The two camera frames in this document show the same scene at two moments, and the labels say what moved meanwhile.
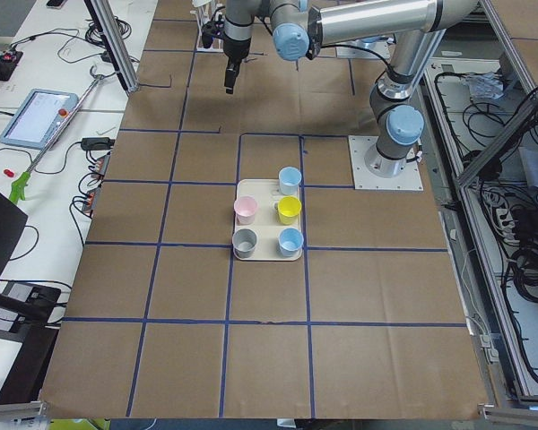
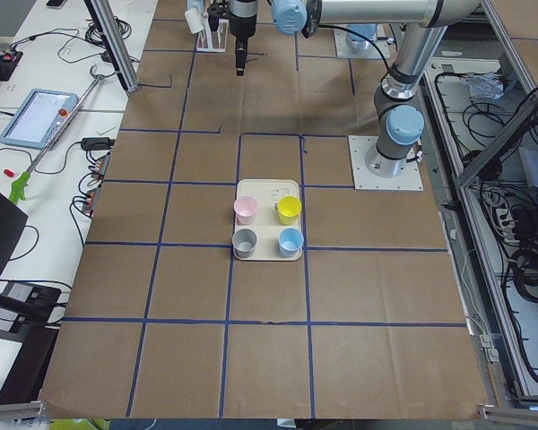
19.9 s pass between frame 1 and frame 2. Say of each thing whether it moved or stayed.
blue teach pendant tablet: stayed
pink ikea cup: stayed
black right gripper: moved
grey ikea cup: stayed
